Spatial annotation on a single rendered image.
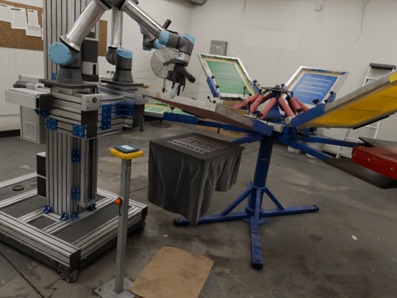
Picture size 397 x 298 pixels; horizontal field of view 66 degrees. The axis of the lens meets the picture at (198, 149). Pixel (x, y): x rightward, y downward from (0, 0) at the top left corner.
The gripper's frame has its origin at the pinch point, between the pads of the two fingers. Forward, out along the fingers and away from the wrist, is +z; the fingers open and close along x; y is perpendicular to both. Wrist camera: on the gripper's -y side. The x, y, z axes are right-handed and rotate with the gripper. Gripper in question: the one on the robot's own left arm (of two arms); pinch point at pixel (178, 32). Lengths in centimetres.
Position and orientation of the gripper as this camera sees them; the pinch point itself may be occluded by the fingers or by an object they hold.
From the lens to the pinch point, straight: 281.9
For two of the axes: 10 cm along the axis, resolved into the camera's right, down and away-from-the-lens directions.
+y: -2.1, 9.0, 3.7
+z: 7.6, -0.9, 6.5
